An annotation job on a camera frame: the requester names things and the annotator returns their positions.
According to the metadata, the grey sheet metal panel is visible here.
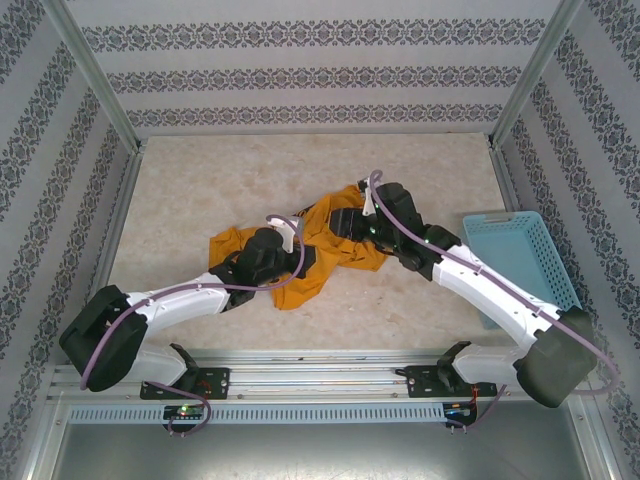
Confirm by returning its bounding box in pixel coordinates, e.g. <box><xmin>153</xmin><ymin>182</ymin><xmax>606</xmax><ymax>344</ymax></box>
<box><xmin>49</xmin><ymin>423</ymin><xmax>609</xmax><ymax>480</ymax></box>

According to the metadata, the light blue plastic basket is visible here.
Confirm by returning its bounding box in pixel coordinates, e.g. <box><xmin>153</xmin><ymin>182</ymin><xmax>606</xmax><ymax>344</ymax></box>
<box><xmin>462</xmin><ymin>210</ymin><xmax>585</xmax><ymax>331</ymax></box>

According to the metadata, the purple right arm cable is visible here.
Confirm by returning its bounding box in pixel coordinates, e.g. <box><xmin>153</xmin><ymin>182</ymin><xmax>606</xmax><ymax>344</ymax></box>
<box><xmin>367</xmin><ymin>169</ymin><xmax>621</xmax><ymax>436</ymax></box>

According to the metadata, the orange printed t-shirt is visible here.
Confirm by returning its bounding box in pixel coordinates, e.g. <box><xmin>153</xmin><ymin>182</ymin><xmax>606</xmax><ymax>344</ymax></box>
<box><xmin>208</xmin><ymin>183</ymin><xmax>389</xmax><ymax>312</ymax></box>

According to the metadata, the slotted grey cable duct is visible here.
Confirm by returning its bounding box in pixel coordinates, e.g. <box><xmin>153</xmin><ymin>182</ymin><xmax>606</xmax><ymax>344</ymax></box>
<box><xmin>67</xmin><ymin>403</ymin><xmax>446</xmax><ymax>425</ymax></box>

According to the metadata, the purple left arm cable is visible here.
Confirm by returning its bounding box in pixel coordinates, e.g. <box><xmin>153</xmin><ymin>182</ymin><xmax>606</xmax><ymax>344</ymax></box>
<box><xmin>79</xmin><ymin>213</ymin><xmax>307</xmax><ymax>437</ymax></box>

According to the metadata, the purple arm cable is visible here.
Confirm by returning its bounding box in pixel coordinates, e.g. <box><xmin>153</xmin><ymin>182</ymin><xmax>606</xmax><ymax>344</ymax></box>
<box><xmin>79</xmin><ymin>213</ymin><xmax>307</xmax><ymax>437</ymax></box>
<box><xmin>367</xmin><ymin>169</ymin><xmax>621</xmax><ymax>436</ymax></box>

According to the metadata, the aluminium extrusion table frame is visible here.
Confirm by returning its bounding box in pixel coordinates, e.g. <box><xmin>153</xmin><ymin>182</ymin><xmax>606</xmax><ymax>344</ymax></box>
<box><xmin>47</xmin><ymin>134</ymin><xmax>589</xmax><ymax>404</ymax></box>

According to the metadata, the aluminium frame post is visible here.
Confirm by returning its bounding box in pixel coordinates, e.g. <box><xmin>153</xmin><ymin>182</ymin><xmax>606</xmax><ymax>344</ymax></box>
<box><xmin>487</xmin><ymin>0</ymin><xmax>586</xmax><ymax>149</ymax></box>
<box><xmin>42</xmin><ymin>0</ymin><xmax>146</xmax><ymax>154</ymax></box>

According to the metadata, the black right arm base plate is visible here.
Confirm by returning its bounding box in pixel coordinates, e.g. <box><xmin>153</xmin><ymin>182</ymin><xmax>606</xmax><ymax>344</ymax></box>
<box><xmin>405</xmin><ymin>363</ymin><xmax>497</xmax><ymax>400</ymax></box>

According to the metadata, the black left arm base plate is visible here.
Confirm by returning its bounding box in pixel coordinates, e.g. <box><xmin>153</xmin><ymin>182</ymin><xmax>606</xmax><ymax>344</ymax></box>
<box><xmin>139</xmin><ymin>367</ymin><xmax>231</xmax><ymax>401</ymax></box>

